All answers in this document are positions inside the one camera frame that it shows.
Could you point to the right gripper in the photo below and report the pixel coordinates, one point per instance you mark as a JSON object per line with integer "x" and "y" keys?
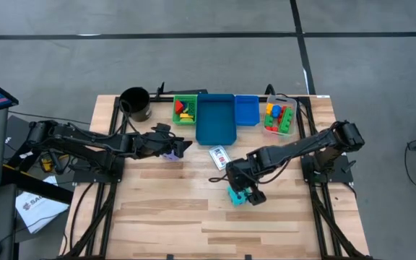
{"x": 244, "y": 175}

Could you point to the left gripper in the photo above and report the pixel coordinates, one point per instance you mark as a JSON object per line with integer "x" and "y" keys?
{"x": 154, "y": 146}

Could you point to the turquoise foam die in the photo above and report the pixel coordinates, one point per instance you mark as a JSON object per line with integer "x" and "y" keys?
{"x": 238, "y": 199}

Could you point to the purple foam die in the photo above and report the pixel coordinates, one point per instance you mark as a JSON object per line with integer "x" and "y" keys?
{"x": 170, "y": 157}

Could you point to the yellow eight-stud brick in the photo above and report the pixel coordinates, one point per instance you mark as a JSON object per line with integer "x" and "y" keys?
{"x": 187, "y": 116}

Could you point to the small red brick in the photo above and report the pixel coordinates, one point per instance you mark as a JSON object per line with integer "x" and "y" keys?
{"x": 179, "y": 107}

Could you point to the green two-stud block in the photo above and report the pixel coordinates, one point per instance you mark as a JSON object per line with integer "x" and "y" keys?
{"x": 268, "y": 121}

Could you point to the long green four-stud block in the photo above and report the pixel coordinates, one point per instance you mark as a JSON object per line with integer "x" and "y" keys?
{"x": 287, "y": 122}

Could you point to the blue single-stud block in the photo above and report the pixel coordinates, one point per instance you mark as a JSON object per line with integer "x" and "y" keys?
{"x": 276, "y": 111}

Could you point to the yellow single-stud block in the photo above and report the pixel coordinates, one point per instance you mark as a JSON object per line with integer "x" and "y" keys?
{"x": 269, "y": 108}

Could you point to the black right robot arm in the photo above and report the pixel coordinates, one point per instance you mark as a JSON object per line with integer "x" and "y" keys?
{"x": 294, "y": 148}

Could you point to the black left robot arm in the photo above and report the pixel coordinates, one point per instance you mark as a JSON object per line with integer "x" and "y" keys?
{"x": 85, "y": 139}

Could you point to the green mesh basket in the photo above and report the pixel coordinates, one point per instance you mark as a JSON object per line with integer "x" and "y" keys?
{"x": 176, "y": 121}

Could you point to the white blue playing card box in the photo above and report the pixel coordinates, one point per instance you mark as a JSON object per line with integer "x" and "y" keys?
{"x": 219, "y": 157}

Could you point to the large teal plastic tray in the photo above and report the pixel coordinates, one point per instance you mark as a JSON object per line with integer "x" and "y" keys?
{"x": 216, "y": 121}

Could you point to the black round cup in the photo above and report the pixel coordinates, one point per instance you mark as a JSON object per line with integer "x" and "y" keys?
{"x": 134, "y": 101}

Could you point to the small blue plastic bin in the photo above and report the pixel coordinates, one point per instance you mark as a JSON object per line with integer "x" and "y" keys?
{"x": 247, "y": 110}

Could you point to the clear plastic container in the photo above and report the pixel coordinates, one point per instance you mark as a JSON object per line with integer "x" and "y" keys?
{"x": 282, "y": 99}

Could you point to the yellow black tool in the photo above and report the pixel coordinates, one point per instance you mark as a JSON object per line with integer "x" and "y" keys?
{"x": 46, "y": 165}

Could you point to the black desk beam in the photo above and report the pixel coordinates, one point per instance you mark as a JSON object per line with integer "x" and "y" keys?
{"x": 34, "y": 184}

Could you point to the white printed paper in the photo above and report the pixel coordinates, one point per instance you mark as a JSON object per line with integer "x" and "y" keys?
{"x": 40, "y": 211}

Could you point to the black equipment case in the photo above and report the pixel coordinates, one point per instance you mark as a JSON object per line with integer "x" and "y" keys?
{"x": 16, "y": 131}

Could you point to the black camera bracket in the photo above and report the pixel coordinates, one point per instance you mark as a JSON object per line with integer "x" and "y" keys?
{"x": 186, "y": 92}

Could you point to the black aluminium table frame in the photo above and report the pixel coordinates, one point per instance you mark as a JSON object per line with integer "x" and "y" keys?
{"x": 115, "y": 108}

